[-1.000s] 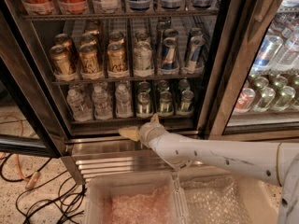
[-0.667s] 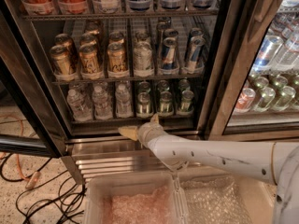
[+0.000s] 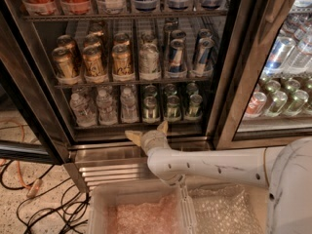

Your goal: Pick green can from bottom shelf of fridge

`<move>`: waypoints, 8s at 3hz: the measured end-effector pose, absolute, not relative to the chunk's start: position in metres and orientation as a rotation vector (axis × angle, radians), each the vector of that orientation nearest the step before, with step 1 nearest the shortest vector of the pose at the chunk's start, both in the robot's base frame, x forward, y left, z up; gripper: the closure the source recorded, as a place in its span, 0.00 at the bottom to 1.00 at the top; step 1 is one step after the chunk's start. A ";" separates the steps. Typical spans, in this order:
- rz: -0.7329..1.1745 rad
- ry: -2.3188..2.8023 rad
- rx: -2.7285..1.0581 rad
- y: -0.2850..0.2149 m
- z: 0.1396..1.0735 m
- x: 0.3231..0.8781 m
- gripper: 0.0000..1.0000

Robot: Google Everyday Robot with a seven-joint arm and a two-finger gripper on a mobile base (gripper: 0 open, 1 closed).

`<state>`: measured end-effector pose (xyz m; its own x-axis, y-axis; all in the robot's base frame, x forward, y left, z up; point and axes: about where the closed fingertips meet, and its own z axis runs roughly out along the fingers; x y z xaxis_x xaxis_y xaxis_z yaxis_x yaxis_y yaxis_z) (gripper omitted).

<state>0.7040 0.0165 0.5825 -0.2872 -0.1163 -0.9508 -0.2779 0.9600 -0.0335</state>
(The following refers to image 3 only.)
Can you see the water bottle middle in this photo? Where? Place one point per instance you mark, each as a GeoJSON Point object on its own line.
{"type": "Point", "coordinates": [107, 113]}

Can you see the plastic bin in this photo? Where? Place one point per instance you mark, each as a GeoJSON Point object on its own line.
{"type": "Point", "coordinates": [213, 206]}
{"type": "Point", "coordinates": [137, 207]}

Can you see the gold can back left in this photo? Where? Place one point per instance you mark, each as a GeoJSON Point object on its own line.
{"type": "Point", "coordinates": [69, 43]}

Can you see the water bottle right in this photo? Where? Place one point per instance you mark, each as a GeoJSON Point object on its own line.
{"type": "Point", "coordinates": [128, 106]}

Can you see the red can behind glass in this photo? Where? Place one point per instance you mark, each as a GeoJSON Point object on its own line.
{"type": "Point", "coordinates": [256, 104]}

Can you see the gold can front middle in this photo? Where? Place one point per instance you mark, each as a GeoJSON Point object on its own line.
{"type": "Point", "coordinates": [95, 71]}

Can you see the left plastic bin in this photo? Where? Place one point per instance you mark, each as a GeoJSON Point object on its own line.
{"type": "Point", "coordinates": [137, 207]}

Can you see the gold can back right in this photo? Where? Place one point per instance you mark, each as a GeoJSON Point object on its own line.
{"type": "Point", "coordinates": [121, 38]}

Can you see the green can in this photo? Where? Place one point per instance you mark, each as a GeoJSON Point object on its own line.
{"type": "Point", "coordinates": [172, 110]}
{"type": "Point", "coordinates": [170, 90]}
{"type": "Point", "coordinates": [150, 110]}
{"type": "Point", "coordinates": [150, 91]}
{"type": "Point", "coordinates": [192, 89]}
{"type": "Point", "coordinates": [193, 109]}

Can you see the gold can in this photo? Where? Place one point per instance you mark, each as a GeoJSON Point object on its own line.
{"type": "Point", "coordinates": [67, 72]}
{"type": "Point", "coordinates": [95, 71]}
{"type": "Point", "coordinates": [92, 40]}
{"type": "Point", "coordinates": [122, 63]}
{"type": "Point", "coordinates": [121, 38]}
{"type": "Point", "coordinates": [69, 43]}

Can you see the red bull can right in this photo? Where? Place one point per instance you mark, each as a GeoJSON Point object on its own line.
{"type": "Point", "coordinates": [202, 55]}

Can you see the open fridge door left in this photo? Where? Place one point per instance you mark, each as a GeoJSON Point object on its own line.
{"type": "Point", "coordinates": [31, 102]}

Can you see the water bottle left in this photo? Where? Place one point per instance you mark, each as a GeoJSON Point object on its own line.
{"type": "Point", "coordinates": [83, 110]}

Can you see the water bottle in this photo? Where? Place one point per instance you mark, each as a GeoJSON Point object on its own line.
{"type": "Point", "coordinates": [107, 113]}
{"type": "Point", "coordinates": [83, 110]}
{"type": "Point", "coordinates": [128, 106]}

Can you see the gold can back middle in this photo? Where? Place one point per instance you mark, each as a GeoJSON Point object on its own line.
{"type": "Point", "coordinates": [92, 40]}

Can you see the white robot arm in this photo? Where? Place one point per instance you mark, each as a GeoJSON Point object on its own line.
{"type": "Point", "coordinates": [285, 171]}

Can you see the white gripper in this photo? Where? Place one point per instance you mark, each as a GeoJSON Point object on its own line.
{"type": "Point", "coordinates": [152, 141]}

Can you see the red bull can left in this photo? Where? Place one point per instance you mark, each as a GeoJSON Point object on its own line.
{"type": "Point", "coordinates": [174, 64]}

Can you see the fridge glass door right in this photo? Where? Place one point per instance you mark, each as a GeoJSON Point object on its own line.
{"type": "Point", "coordinates": [249, 33]}

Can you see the gold can front left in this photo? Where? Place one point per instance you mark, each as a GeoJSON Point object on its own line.
{"type": "Point", "coordinates": [67, 72]}

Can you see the right plastic bin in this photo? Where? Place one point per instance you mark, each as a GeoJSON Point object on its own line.
{"type": "Point", "coordinates": [213, 206]}

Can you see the red bull can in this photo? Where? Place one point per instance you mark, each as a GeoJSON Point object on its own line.
{"type": "Point", "coordinates": [174, 64]}
{"type": "Point", "coordinates": [202, 55]}

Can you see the gold can front right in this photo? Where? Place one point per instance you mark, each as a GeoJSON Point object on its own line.
{"type": "Point", "coordinates": [122, 63]}

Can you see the silver can front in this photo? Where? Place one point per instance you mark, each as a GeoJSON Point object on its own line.
{"type": "Point", "coordinates": [149, 68]}

